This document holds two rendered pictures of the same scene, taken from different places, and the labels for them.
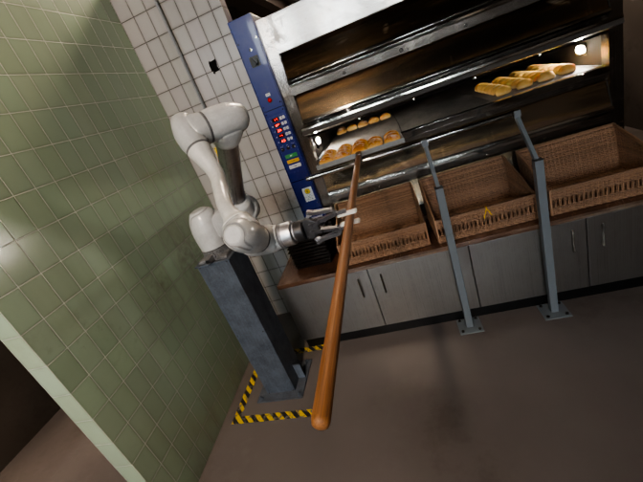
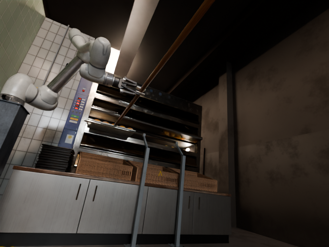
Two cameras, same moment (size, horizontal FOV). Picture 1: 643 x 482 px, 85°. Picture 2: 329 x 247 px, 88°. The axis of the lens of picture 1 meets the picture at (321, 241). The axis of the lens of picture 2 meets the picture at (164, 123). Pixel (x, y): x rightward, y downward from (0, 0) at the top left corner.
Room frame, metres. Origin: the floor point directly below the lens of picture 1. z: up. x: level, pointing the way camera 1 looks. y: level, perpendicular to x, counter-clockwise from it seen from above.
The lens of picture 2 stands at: (0.17, 0.44, 0.54)
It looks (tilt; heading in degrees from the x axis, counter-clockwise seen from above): 21 degrees up; 320
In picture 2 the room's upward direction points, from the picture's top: 7 degrees clockwise
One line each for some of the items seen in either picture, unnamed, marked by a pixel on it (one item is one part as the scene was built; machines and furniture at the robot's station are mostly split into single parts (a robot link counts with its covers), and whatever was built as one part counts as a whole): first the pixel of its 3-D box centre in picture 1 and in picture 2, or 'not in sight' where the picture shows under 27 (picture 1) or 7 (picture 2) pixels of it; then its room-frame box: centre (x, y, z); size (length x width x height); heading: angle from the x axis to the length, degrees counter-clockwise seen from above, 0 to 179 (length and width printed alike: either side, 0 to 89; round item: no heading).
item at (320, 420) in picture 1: (350, 211); (138, 94); (1.20, -0.14, 1.19); 1.71 x 0.03 x 0.03; 164
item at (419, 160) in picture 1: (452, 142); (146, 152); (2.24, -1.04, 1.02); 1.79 x 0.11 x 0.19; 74
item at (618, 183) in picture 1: (584, 166); (190, 179); (1.81, -1.56, 0.72); 0.56 x 0.49 x 0.28; 73
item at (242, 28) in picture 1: (320, 153); (71, 144); (3.43, -0.29, 1.08); 1.93 x 0.16 x 2.15; 164
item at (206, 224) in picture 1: (208, 227); (19, 87); (1.88, 0.55, 1.17); 0.18 x 0.16 x 0.22; 117
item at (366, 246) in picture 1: (378, 222); (104, 165); (2.14, -0.40, 0.72); 0.56 x 0.49 x 0.28; 75
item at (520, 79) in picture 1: (519, 78); not in sight; (2.50, -1.72, 1.21); 0.61 x 0.48 x 0.06; 164
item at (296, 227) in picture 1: (306, 229); (119, 83); (1.19, 0.03, 1.19); 0.09 x 0.07 x 0.08; 74
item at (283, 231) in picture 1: (288, 233); (108, 79); (1.21, 0.10, 1.19); 0.09 x 0.06 x 0.09; 164
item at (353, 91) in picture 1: (435, 58); (151, 119); (2.24, -1.04, 1.54); 1.79 x 0.11 x 0.19; 74
